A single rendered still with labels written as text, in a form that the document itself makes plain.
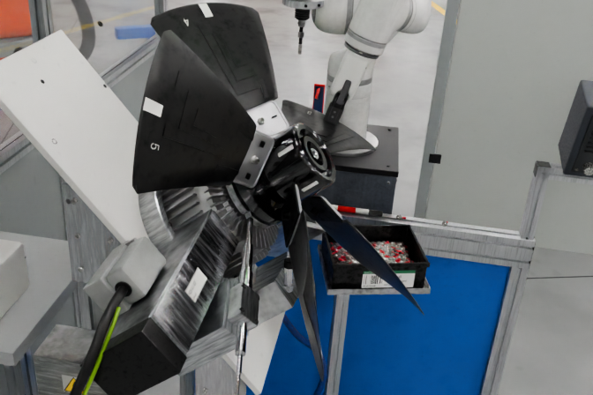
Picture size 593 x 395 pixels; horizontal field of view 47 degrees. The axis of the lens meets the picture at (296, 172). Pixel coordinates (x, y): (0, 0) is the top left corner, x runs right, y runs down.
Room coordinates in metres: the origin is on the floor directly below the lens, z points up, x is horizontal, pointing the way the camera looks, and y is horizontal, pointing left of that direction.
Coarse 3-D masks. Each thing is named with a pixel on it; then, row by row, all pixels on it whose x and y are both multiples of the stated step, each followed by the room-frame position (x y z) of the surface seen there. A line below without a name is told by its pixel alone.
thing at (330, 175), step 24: (288, 144) 1.01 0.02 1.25; (312, 144) 1.06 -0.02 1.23; (264, 168) 1.00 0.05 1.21; (288, 168) 0.99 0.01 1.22; (312, 168) 0.98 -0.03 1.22; (240, 192) 0.99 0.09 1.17; (264, 192) 1.00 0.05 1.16; (288, 192) 0.98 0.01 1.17; (312, 192) 1.00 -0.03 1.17; (264, 216) 0.98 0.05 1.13
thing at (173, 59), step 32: (160, 64) 0.86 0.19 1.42; (192, 64) 0.91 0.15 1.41; (160, 96) 0.84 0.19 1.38; (192, 96) 0.89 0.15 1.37; (224, 96) 0.94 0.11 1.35; (160, 128) 0.82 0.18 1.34; (192, 128) 0.87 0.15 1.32; (224, 128) 0.92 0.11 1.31; (160, 160) 0.81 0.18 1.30; (192, 160) 0.87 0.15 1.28; (224, 160) 0.92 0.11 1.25
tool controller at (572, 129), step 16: (576, 96) 1.44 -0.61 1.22; (592, 96) 1.38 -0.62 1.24; (576, 112) 1.41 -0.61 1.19; (592, 112) 1.35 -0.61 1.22; (576, 128) 1.38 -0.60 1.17; (592, 128) 1.35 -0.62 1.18; (560, 144) 1.47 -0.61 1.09; (576, 144) 1.37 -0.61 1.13; (592, 144) 1.36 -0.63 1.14; (576, 160) 1.38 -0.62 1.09; (592, 160) 1.37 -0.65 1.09; (592, 176) 1.38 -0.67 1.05
